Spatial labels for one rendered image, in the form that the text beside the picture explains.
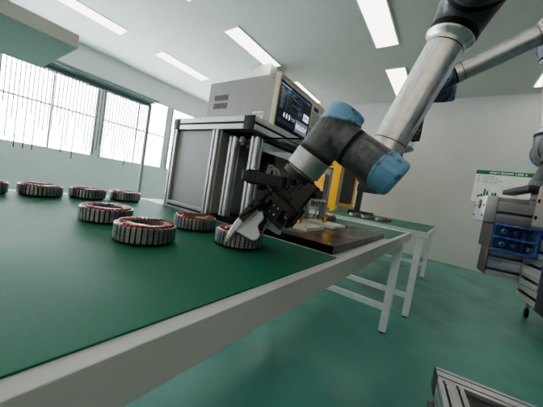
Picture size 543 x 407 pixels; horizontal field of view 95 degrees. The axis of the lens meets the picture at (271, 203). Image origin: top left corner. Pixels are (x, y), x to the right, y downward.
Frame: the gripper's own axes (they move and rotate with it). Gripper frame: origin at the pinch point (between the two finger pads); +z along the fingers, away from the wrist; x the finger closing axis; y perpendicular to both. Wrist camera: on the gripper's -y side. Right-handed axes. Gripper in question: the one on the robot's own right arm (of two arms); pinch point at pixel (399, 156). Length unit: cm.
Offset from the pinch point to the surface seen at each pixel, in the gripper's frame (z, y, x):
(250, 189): 27, -39, -68
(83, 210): 37, -57, -107
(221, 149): 15, -56, -66
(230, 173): 23, -49, -67
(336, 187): 5, -100, 311
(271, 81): -14, -46, -56
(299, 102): -11, -40, -41
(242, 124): 7, -46, -69
